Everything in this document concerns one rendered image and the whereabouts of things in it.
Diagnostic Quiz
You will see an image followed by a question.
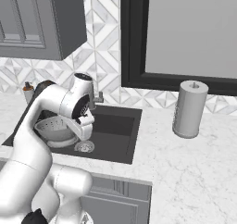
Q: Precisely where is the black framed window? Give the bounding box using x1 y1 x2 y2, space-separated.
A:
119 0 237 97

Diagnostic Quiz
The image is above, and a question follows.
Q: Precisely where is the grey wall cupboard door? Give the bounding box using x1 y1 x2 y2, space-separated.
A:
0 0 64 61

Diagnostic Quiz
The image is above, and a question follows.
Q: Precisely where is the grey base cupboard door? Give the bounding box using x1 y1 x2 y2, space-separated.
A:
81 193 150 224

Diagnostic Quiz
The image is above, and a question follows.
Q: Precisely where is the grey drawer front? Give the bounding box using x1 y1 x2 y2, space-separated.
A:
91 175 153 202

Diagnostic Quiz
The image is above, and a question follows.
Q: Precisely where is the grey wall cupboard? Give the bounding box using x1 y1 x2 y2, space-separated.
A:
0 0 88 61

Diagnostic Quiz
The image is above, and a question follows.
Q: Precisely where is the grey paper towel roll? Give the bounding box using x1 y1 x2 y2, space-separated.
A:
171 80 210 140

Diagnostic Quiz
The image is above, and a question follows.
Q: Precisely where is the grey sink faucet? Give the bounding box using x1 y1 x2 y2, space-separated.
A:
89 90 106 112

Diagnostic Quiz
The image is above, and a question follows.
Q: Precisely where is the round metal sink drain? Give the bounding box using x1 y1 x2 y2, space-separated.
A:
73 140 95 154

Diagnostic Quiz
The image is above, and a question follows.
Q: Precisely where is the soap bottle with orange top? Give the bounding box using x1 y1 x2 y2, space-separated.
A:
22 81 36 106

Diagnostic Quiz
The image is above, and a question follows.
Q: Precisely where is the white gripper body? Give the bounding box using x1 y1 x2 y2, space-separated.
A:
62 118 94 143

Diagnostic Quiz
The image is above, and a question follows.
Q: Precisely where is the white colander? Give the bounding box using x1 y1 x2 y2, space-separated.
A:
33 116 81 149

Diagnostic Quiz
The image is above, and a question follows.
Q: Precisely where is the dark sink basin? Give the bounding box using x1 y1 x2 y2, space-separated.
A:
1 104 143 166

